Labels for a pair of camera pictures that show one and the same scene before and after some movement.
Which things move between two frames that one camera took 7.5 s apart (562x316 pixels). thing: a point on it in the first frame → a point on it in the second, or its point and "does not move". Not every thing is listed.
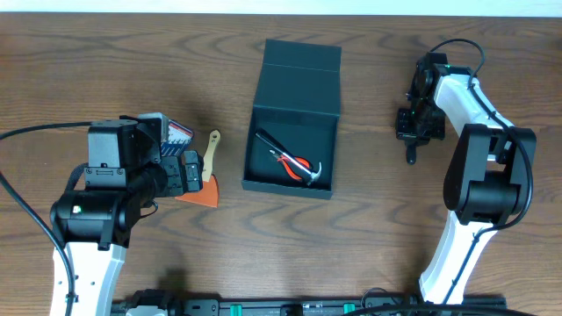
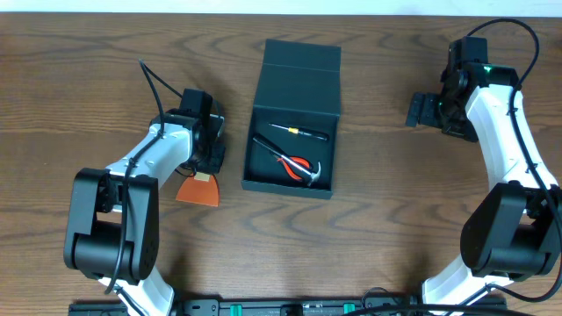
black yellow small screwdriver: x=411 y=154 → x=295 y=131
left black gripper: x=191 y=171 → x=212 y=159
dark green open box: x=292 y=141 does not move
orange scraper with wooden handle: x=210 y=191 does not move
